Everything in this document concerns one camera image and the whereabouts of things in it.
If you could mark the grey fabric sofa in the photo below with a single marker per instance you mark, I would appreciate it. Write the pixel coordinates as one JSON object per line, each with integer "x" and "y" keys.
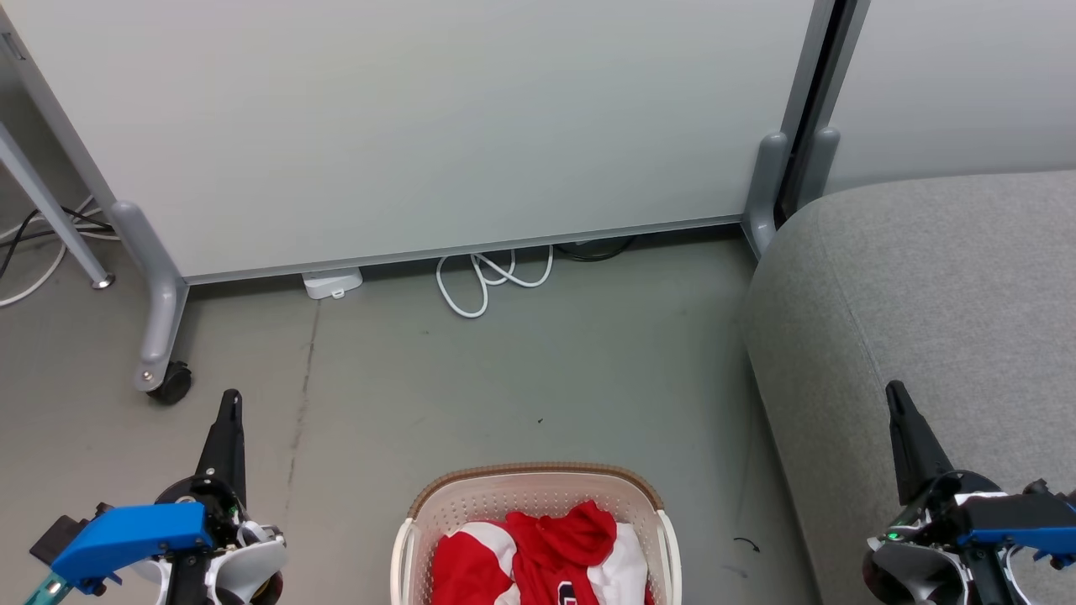
{"x": 925, "y": 294}

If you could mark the grey metal table leg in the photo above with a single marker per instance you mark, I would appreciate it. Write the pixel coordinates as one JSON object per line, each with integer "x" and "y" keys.
{"x": 50, "y": 210}

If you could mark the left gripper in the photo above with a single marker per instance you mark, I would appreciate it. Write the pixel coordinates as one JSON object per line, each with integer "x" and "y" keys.
{"x": 244, "y": 555}

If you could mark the grey partition foot with caster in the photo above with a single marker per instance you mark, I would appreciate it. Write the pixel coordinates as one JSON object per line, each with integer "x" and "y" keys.
{"x": 160, "y": 294}

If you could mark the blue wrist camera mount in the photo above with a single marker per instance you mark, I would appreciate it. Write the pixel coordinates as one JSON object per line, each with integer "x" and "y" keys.
{"x": 1021, "y": 538}
{"x": 126, "y": 538}

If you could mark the white power adapter box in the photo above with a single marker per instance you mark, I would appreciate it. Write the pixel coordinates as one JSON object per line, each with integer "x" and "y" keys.
{"x": 332, "y": 282}

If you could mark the beige plastic laundry basket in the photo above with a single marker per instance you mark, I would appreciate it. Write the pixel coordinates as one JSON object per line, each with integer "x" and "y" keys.
{"x": 471, "y": 496}

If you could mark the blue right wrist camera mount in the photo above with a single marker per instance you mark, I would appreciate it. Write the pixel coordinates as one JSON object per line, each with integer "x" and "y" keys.
{"x": 1021, "y": 538}

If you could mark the black caster wheel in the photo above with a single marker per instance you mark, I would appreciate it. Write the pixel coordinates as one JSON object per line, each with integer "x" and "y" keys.
{"x": 172, "y": 385}

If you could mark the white partition panel grey frame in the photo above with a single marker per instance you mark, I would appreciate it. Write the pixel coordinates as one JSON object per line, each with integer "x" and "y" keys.
{"x": 420, "y": 126}

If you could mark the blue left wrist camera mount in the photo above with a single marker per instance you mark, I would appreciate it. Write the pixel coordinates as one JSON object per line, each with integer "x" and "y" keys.
{"x": 126, "y": 538}

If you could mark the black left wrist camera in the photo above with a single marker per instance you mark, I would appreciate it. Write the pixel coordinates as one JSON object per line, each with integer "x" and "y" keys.
{"x": 59, "y": 533}

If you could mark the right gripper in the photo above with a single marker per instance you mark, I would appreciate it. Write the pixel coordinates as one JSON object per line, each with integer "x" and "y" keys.
{"x": 916, "y": 563}

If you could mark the teal left camera plug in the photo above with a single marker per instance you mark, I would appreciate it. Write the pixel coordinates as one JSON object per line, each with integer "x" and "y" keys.
{"x": 46, "y": 591}

